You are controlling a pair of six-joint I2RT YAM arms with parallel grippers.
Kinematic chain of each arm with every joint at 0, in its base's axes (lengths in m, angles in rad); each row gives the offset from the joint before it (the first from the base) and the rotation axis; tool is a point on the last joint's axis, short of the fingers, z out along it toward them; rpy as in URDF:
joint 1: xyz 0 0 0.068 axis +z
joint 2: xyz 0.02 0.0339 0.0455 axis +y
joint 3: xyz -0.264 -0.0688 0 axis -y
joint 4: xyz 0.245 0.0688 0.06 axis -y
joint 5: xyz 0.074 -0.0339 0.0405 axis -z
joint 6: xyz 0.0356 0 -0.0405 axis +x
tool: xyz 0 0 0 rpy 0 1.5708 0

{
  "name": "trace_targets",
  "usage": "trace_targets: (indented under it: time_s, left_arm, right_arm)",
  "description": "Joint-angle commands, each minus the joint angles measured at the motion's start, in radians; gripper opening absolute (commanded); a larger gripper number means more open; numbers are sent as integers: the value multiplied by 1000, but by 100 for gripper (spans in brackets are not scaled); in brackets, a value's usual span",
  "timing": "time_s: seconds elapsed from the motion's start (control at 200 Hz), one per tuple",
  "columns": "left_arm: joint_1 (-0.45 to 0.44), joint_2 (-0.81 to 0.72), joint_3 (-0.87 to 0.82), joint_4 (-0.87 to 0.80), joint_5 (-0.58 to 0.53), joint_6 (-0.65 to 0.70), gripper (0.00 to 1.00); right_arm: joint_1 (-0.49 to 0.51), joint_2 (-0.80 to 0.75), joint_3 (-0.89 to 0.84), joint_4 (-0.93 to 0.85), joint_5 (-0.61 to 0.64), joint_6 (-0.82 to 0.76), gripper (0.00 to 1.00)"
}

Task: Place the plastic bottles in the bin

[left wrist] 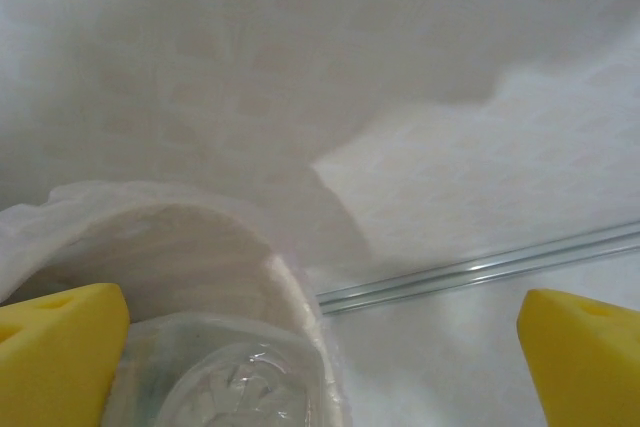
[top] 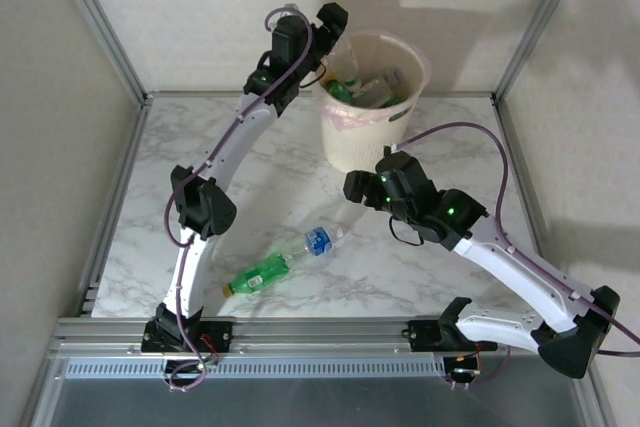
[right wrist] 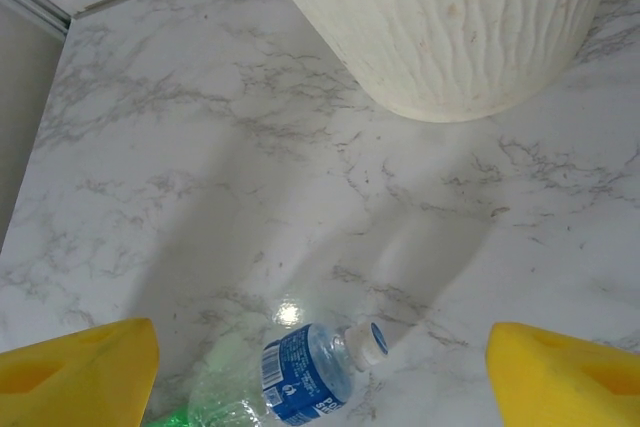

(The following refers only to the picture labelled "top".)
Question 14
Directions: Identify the clear bottle green cap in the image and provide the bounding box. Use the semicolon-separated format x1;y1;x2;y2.
327;35;362;89

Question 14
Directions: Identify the clear bottle white green label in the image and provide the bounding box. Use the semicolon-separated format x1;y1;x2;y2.
357;68;405;108

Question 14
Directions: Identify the cream plastic bin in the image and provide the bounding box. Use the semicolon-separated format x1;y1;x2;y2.
312;31;432;174

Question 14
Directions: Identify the pink translucent bin liner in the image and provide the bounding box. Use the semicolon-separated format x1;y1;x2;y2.
307;29;434;134

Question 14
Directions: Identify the clear bottle blue label white cap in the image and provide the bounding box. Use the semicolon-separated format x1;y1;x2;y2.
285;224;346;261

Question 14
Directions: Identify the grey metal panel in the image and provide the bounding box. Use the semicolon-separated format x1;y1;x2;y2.
29;374;606;427

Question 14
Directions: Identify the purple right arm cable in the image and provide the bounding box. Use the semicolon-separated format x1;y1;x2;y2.
394;122;640;392

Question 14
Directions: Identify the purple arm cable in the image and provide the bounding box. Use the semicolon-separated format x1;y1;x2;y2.
394;122;640;392
162;5;316;393

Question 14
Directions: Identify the aluminium frame rail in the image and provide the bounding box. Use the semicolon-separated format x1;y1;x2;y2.
144;90;499;100
569;351;619;427
492;96;596;348
49;316;591;359
74;96;151;321
17;341;69;427

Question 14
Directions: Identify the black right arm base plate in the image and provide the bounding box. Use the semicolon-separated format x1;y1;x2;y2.
407;319;500;352

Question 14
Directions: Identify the grey slotted cable duct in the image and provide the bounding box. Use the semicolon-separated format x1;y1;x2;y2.
64;357;448;379

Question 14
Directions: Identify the aluminium frame post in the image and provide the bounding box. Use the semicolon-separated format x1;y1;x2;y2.
491;0;592;104
45;0;153;106

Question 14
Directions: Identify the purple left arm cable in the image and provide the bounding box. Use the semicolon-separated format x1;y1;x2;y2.
162;5;316;393

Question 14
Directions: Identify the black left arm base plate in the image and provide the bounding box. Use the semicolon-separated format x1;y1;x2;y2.
141;319;235;354

